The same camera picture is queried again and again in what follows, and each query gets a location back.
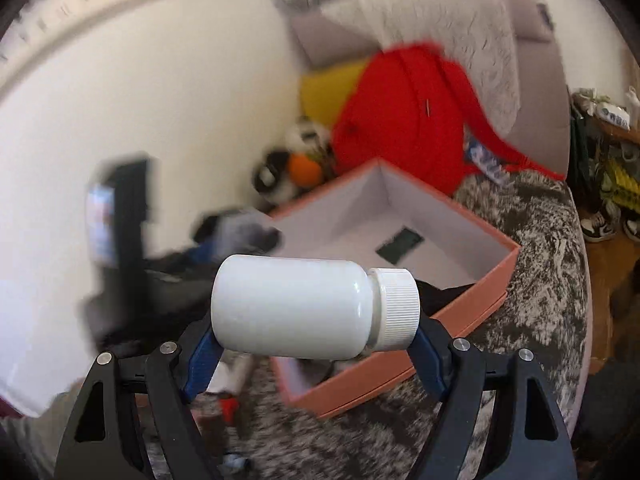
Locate white blue bag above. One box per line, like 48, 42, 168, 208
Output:
592, 100, 632, 128

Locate colourful card packet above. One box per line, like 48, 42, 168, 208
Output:
376, 227, 425, 265

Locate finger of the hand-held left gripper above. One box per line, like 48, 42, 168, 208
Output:
190, 210, 283, 273

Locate panda plush toy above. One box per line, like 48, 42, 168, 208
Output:
285, 117, 333, 161

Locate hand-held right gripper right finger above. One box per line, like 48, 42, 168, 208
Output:
407, 317, 578, 480

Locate red backpack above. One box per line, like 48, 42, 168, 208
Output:
330, 42, 568, 198

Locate yellow pillow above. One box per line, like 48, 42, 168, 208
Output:
299, 60, 371, 128

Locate dark green folding frame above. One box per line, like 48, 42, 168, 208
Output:
570, 105, 601, 211

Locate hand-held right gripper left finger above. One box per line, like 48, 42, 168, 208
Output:
55, 322, 221, 480

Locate black white plush toy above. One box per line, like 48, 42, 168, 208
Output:
250, 150, 301, 201

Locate mauve padded headboard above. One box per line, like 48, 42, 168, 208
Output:
287, 0, 573, 176

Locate wooden side table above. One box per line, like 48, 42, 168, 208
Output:
585, 110, 640, 147

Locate orange plush ball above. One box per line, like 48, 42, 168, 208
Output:
289, 154, 323, 187

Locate grey printed blanket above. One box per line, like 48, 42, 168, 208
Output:
150, 167, 591, 480

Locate person's black trouser leg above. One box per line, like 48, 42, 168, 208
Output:
575, 370, 640, 463

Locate blue white snack packet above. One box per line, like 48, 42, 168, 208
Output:
464, 132, 506, 186

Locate pink cardboard box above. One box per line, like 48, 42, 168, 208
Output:
260, 157, 522, 420

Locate white lace cloth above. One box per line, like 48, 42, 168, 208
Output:
320, 0, 521, 136

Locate white pill bottle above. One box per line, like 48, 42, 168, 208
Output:
210, 254, 421, 361

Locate yellow plastic rack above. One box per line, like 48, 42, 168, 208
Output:
600, 157, 640, 211

